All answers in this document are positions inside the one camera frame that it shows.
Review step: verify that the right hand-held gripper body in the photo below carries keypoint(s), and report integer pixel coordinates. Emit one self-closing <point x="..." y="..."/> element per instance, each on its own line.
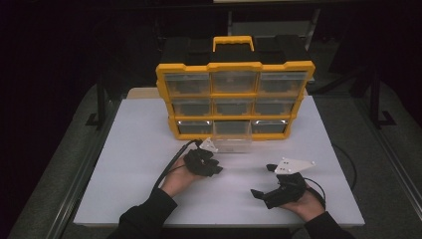
<point x="288" y="191"/>

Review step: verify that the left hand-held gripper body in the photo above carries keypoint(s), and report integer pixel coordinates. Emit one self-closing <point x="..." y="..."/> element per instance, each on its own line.
<point x="200" y="164"/>

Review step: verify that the clear plastic drawer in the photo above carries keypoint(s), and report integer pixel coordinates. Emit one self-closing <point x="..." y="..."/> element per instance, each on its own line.
<point x="234" y="143"/>

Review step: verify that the yellow black organizer cabinet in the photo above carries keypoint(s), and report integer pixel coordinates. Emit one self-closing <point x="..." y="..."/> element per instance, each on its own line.
<point x="232" y="66"/>

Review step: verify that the person's right hand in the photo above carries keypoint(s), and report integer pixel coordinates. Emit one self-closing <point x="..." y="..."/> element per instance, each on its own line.
<point x="307" y="205"/>

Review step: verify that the person's left hand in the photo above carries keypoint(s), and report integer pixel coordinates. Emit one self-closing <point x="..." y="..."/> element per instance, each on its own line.
<point x="179" y="181"/>

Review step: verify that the grid of clear drawers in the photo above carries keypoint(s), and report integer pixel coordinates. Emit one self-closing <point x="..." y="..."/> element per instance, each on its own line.
<point x="189" y="83"/>

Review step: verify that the beige board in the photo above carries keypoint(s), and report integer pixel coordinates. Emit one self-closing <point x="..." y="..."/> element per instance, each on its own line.
<point x="142" y="93"/>

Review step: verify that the black metal stand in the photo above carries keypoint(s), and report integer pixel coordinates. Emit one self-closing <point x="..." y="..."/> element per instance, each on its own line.
<point x="376" y="103"/>
<point x="100" y="106"/>

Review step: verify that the aluminium rail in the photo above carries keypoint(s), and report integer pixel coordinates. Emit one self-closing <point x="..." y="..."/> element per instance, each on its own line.
<point x="83" y="176"/>
<point x="394" y="166"/>

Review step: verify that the grey metal frame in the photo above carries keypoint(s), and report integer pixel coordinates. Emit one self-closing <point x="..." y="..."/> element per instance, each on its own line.
<point x="312" y="30"/>

